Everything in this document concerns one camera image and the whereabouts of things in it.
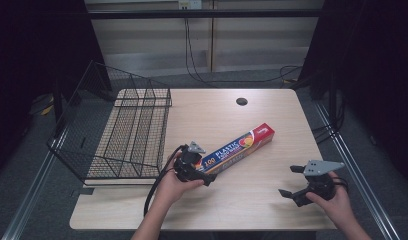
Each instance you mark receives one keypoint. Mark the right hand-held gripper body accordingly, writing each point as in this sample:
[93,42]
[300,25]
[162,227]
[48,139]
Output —
[320,183]

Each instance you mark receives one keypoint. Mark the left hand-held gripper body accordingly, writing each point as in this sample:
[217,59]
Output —
[187,165]

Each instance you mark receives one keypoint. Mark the plastic wrap box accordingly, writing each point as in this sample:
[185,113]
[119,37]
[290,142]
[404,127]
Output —
[240,146]

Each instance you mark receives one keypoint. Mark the person's left hand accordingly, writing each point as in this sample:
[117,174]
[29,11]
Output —
[172,188]

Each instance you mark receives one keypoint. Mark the person's right hand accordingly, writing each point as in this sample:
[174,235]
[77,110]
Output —
[337,208]

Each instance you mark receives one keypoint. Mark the black curtain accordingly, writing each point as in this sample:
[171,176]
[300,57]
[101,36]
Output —
[32,56]
[375,76]

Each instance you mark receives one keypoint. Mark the metal floor rail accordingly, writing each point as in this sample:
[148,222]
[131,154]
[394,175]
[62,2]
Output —
[358,180]
[28,200]

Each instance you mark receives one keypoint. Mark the black horizontal frame bar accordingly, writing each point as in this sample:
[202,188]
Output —
[205,13]

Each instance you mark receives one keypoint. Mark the white wall outlet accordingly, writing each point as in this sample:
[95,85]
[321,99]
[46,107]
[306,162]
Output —
[190,4]

